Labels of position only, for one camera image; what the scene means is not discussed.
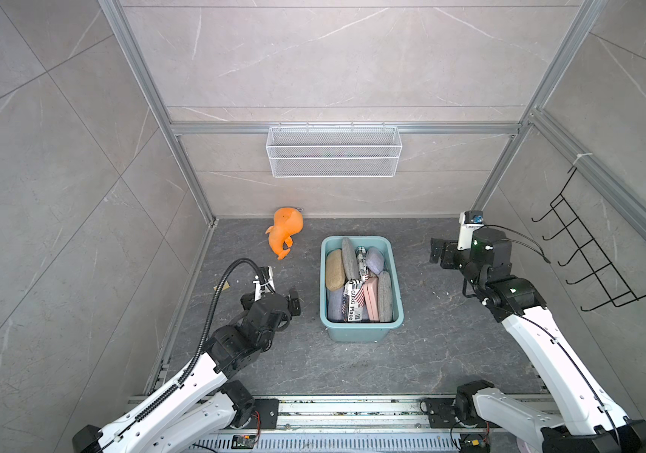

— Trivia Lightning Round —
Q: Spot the purple fabric case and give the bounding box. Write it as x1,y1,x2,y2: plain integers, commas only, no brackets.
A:
327,287,345,323
366,247,385,276

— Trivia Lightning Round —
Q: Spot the tan fabric case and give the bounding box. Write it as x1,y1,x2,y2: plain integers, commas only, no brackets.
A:
325,249,347,292

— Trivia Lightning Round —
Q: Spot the purple fabric case top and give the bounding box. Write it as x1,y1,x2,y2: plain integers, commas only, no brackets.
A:
366,247,385,276

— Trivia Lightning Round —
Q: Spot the teal plastic storage box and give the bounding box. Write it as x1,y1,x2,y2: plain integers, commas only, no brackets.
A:
319,236,405,343

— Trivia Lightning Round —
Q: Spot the grey fabric glasses case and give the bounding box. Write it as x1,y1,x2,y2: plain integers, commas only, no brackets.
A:
378,271,394,323

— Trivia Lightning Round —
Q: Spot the newspaper print case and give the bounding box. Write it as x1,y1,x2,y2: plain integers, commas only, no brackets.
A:
355,247,369,281

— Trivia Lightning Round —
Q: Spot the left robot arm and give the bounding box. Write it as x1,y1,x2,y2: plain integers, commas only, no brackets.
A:
72,258,300,452

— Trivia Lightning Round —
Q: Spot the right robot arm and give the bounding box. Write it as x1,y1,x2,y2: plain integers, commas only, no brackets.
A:
430,224,646,452

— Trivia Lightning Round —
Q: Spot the gold binder clip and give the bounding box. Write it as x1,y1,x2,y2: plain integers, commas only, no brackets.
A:
213,281,230,292

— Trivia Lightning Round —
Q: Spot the orange plush whale toy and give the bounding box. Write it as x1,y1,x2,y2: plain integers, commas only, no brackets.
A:
266,208,304,260

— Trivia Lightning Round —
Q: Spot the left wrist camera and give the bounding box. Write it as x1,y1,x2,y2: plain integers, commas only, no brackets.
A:
253,266,276,301

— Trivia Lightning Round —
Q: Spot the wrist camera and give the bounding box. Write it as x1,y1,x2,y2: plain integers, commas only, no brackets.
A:
457,211,485,251
253,266,276,301

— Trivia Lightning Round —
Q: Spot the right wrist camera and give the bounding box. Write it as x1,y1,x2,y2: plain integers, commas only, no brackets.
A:
457,211,485,251

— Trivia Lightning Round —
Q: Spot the metal base rail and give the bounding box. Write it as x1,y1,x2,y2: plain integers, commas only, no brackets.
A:
112,394,585,453

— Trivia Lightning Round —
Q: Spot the white wire mesh basket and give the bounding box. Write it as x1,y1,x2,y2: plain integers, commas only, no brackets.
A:
266,126,402,179

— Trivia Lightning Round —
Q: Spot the black wire hook rack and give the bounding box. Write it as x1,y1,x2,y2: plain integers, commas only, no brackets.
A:
531,166,646,313

